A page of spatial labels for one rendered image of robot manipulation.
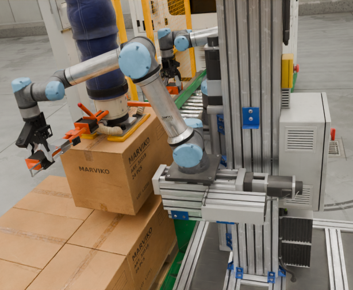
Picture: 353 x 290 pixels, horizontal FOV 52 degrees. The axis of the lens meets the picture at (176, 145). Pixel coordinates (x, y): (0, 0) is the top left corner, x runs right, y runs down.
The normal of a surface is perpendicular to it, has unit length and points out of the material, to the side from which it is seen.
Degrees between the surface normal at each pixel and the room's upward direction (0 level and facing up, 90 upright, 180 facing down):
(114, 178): 90
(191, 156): 97
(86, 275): 0
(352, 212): 0
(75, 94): 89
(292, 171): 90
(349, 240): 0
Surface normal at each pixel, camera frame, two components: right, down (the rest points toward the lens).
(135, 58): -0.15, 0.37
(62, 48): -0.36, 0.48
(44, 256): -0.12, -0.88
